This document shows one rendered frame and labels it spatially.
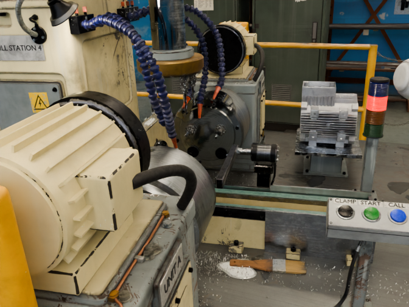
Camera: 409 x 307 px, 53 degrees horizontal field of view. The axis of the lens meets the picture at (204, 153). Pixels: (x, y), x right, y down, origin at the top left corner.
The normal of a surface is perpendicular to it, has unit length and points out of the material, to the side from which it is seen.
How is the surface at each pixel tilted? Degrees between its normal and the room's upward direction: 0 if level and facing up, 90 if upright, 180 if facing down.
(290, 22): 90
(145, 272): 0
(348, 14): 90
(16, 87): 90
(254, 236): 90
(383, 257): 0
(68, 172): 58
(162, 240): 0
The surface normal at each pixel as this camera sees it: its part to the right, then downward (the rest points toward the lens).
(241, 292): -0.04, -0.92
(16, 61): -0.24, 0.38
